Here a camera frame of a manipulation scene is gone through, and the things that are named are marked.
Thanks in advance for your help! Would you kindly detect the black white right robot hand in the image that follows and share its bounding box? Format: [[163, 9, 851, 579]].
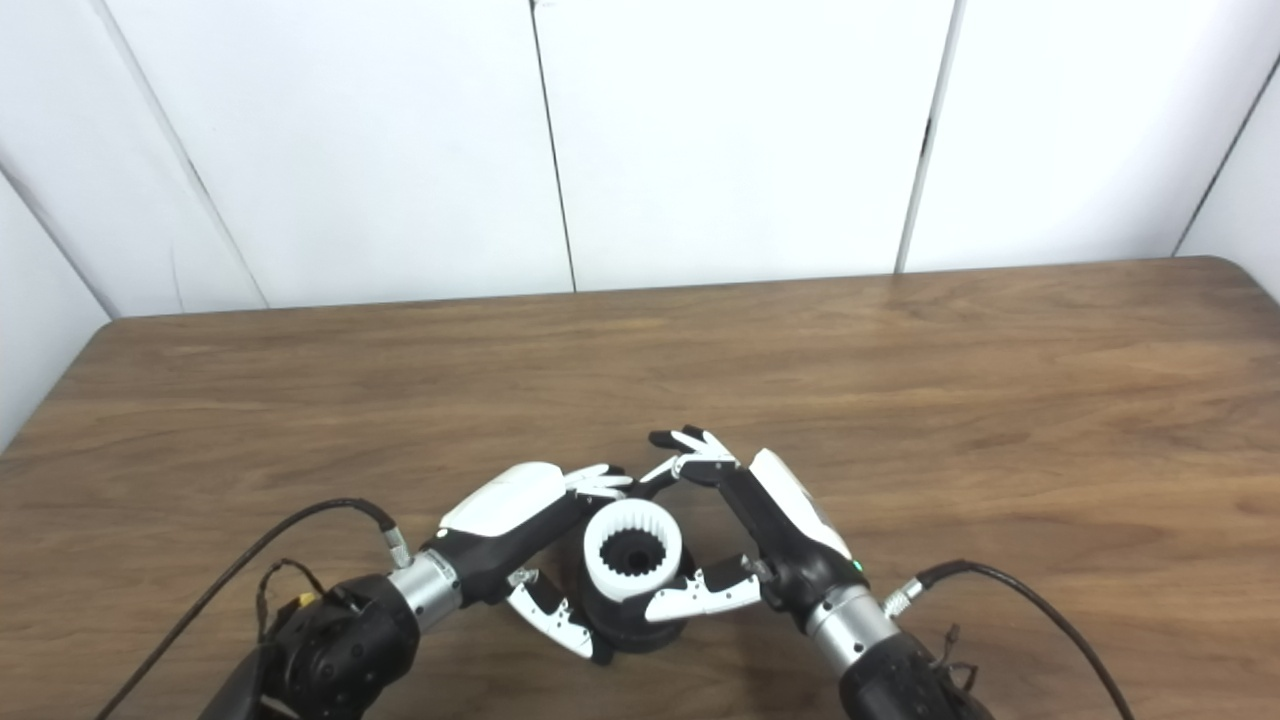
[[643, 425, 869, 626]]

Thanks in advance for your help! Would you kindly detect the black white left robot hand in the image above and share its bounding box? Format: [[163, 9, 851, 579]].
[[424, 461, 636, 666]]

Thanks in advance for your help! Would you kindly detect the white toothed plastic ring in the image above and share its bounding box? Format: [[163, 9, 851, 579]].
[[583, 498, 685, 603]]

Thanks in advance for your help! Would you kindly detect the round black plastic part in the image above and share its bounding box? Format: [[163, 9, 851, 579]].
[[555, 510, 701, 656]]

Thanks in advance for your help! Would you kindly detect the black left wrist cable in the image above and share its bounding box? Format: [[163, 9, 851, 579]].
[[95, 498, 414, 720]]

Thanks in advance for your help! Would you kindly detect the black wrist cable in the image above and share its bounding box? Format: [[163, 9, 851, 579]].
[[882, 560, 1136, 720], [95, 498, 414, 720]]

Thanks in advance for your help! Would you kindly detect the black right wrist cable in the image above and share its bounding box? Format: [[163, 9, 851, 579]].
[[882, 560, 1136, 720]]

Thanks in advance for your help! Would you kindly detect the thin black wire loop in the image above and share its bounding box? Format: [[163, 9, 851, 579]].
[[925, 625, 981, 693]]

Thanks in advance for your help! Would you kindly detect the thin wire with yellow plug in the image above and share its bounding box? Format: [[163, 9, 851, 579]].
[[256, 560, 326, 641]]

